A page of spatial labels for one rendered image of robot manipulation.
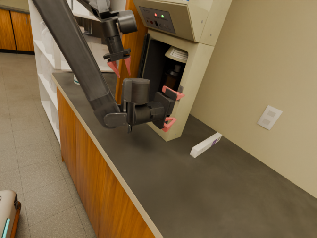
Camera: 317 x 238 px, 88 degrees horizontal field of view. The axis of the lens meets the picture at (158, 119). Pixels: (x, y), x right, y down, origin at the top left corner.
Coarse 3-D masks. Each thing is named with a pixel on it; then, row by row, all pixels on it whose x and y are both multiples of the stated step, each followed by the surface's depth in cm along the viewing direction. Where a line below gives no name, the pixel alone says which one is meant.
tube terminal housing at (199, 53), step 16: (192, 0) 60; (208, 0) 55; (224, 0) 57; (208, 16) 56; (224, 16) 62; (160, 32) 74; (208, 32) 61; (192, 48) 63; (208, 48) 65; (144, 64) 86; (192, 64) 64; (192, 80) 70; (192, 96) 77; (176, 112) 75; (176, 128) 83
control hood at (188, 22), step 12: (144, 0) 62; (156, 0) 58; (168, 0) 53; (180, 0) 50; (180, 12) 53; (192, 12) 51; (204, 12) 54; (144, 24) 76; (180, 24) 57; (192, 24) 54; (204, 24) 57; (180, 36) 63; (192, 36) 57
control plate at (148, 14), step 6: (144, 12) 68; (150, 12) 65; (156, 12) 62; (162, 12) 60; (168, 12) 57; (144, 18) 72; (150, 18) 68; (156, 18) 65; (162, 18) 62; (168, 18) 60; (150, 24) 72; (162, 24) 65; (168, 24) 62; (168, 30) 65; (174, 30) 62
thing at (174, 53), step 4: (172, 48) 74; (176, 48) 72; (168, 52) 75; (172, 52) 73; (176, 52) 72; (180, 52) 72; (184, 52) 71; (168, 56) 74; (172, 56) 73; (176, 56) 72; (180, 56) 72; (184, 56) 72; (176, 60) 72; (180, 60) 72; (184, 60) 72
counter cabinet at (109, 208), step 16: (64, 112) 125; (64, 128) 135; (80, 128) 99; (64, 144) 146; (80, 144) 105; (64, 160) 159; (80, 160) 112; (96, 160) 86; (80, 176) 120; (96, 176) 91; (112, 176) 73; (80, 192) 128; (96, 192) 96; (112, 192) 77; (96, 208) 102; (112, 208) 80; (128, 208) 66; (96, 224) 108; (112, 224) 84; (128, 224) 69; (144, 224) 58
